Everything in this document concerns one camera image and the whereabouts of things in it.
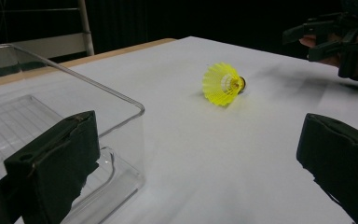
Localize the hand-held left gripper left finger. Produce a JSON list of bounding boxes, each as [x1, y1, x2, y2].
[[3, 110, 101, 224]]

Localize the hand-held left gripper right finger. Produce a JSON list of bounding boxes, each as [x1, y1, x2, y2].
[[296, 113, 358, 224]]

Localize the clear plastic container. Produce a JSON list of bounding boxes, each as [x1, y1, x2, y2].
[[0, 43, 146, 224]]

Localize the yellow shuttlecock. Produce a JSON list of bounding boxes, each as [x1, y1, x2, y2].
[[201, 62, 247, 107]]

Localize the metal stand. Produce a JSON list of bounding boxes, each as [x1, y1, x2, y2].
[[0, 0, 95, 60]]

